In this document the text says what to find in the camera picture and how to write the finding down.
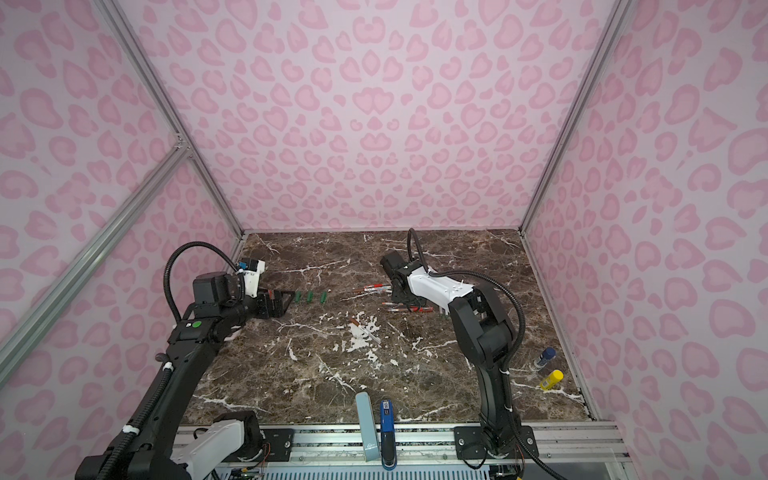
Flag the light blue box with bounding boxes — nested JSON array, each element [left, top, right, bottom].
[[355, 392, 381, 462]]

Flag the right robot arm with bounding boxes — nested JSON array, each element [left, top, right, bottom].
[[380, 251, 525, 456]]

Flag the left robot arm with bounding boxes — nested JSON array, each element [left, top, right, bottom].
[[75, 271, 295, 479]]

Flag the brown cap marker lower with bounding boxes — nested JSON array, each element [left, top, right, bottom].
[[349, 318, 381, 345]]

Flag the blue cap marker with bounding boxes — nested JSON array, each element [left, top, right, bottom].
[[532, 347, 557, 371]]

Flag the yellow cap marker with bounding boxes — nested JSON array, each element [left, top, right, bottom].
[[539, 369, 564, 391]]

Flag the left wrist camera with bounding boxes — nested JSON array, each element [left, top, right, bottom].
[[238, 259, 266, 298]]

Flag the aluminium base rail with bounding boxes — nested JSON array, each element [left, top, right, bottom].
[[173, 421, 631, 480]]

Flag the blue black tool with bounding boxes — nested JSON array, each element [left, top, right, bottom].
[[380, 400, 397, 471]]

